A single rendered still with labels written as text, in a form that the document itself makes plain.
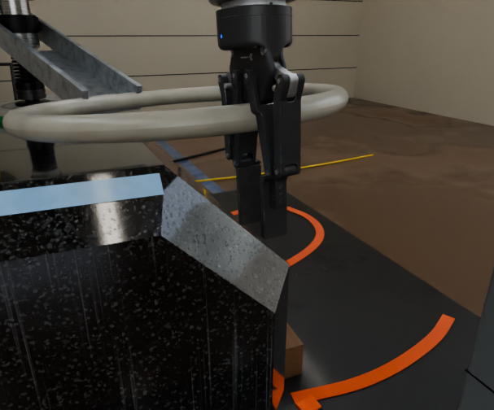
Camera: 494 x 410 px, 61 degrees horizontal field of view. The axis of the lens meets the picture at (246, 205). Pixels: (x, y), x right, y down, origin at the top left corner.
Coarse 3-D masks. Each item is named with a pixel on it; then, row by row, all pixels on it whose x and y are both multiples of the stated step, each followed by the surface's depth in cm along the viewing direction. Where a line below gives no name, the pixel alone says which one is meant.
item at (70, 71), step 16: (0, 32) 95; (48, 32) 103; (16, 48) 91; (32, 48) 87; (64, 48) 99; (80, 48) 94; (32, 64) 87; (48, 64) 81; (64, 64) 95; (80, 64) 96; (96, 64) 90; (48, 80) 83; (64, 80) 78; (80, 80) 89; (96, 80) 91; (112, 80) 87; (128, 80) 83; (64, 96) 80; (80, 96) 75; (112, 112) 80
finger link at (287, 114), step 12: (276, 84) 39; (288, 84) 38; (300, 84) 39; (276, 96) 39; (300, 96) 40; (276, 108) 39; (288, 108) 39; (300, 108) 40; (276, 120) 40; (288, 120) 40; (300, 120) 40; (276, 132) 40; (288, 132) 40; (300, 132) 41; (276, 144) 41; (288, 144) 40; (300, 144) 41; (276, 156) 41; (288, 156) 41; (300, 156) 42; (276, 168) 42
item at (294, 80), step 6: (276, 66) 40; (276, 72) 40; (282, 72) 39; (288, 72) 39; (276, 78) 40; (294, 78) 38; (294, 84) 38; (288, 90) 39; (294, 90) 39; (288, 96) 39
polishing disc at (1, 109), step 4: (16, 100) 116; (20, 100) 116; (52, 100) 116; (56, 100) 116; (0, 104) 109; (4, 104) 109; (8, 104) 109; (12, 104) 109; (0, 108) 103; (4, 108) 103; (8, 108) 103; (12, 108) 103; (0, 112) 100; (4, 112) 100
